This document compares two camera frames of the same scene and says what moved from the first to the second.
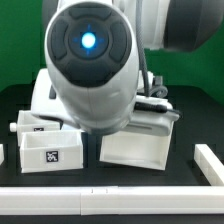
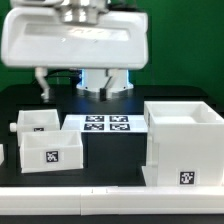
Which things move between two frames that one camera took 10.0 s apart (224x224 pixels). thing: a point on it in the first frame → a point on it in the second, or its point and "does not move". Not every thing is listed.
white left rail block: [1, 153] does not move
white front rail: [111, 200] does not move
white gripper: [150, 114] → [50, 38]
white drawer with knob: [27, 122] does not move
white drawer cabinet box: [136, 149] → [185, 145]
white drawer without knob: [51, 151] does not move
